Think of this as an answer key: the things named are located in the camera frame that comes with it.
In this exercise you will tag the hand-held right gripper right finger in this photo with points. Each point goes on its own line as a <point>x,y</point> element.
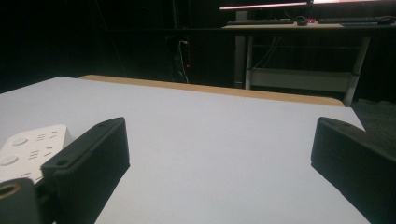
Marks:
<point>351,161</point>

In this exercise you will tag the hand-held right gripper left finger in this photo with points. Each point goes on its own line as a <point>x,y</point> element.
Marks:
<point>90,155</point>

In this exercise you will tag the white power strip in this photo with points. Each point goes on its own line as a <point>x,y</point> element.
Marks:
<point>28,149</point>

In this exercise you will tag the white-framed desk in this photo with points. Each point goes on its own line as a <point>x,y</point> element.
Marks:
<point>305,62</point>

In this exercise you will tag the white table mat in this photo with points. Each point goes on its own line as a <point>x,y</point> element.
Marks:
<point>202,146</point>

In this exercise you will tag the black computer mouse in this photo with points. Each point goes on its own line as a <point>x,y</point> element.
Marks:
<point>301,21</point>

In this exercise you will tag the black keyboard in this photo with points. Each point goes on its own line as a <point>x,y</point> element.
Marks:
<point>260,21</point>

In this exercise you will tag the computer monitor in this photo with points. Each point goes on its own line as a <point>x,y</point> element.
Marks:
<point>264,5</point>

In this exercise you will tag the black wall power strip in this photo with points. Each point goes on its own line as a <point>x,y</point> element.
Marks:
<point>186,53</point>

